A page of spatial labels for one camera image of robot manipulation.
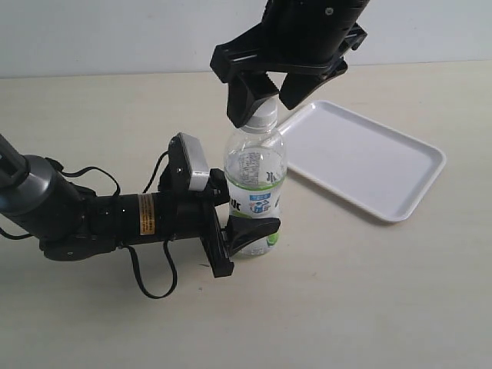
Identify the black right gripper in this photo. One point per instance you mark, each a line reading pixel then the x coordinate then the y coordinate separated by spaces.
pixel 301 37

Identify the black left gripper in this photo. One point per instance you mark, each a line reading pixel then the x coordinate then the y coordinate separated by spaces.
pixel 167 215

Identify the white bottle cap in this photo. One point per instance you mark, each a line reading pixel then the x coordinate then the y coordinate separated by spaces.
pixel 265 116

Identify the clear plastic drink bottle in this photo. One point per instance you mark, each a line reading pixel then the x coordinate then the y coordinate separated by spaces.
pixel 255 166

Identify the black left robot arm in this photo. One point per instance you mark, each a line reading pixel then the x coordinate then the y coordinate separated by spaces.
pixel 73 223

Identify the white rectangular plastic tray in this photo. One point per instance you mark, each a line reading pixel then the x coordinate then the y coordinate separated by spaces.
pixel 382 171

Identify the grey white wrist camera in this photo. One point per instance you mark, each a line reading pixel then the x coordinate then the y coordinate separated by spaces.
pixel 188 165

